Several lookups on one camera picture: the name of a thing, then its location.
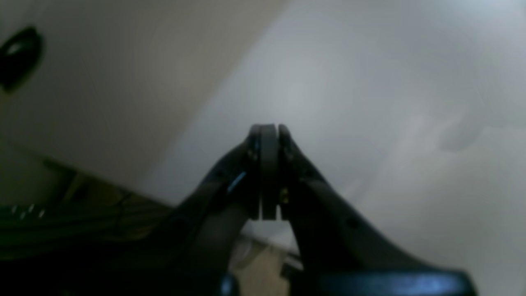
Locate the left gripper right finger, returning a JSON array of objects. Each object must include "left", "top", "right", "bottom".
[{"left": 277, "top": 124, "right": 477, "bottom": 296}]

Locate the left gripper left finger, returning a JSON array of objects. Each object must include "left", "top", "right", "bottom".
[{"left": 61, "top": 125, "right": 271, "bottom": 296}]

